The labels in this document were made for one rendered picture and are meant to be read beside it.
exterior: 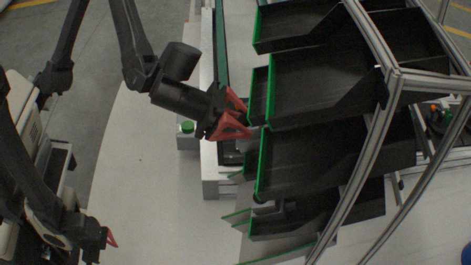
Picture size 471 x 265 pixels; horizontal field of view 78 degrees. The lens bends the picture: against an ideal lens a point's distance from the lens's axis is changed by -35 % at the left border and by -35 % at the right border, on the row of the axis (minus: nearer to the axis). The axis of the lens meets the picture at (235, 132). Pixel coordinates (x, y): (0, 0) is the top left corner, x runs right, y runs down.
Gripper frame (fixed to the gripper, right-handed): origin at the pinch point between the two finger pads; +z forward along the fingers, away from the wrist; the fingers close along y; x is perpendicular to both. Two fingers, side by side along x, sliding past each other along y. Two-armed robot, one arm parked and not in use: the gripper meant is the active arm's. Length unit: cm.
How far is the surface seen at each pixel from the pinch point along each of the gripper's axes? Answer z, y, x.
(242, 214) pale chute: 10.1, -7.0, 20.3
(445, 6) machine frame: 96, 100, -42
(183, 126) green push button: -2.6, 25.0, 34.9
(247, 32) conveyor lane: 15, 82, 33
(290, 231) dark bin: 9.6, -21.9, -0.9
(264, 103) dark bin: -1.4, -2.1, -8.4
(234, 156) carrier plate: 10.8, 16.2, 28.7
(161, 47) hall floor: -4, 189, 143
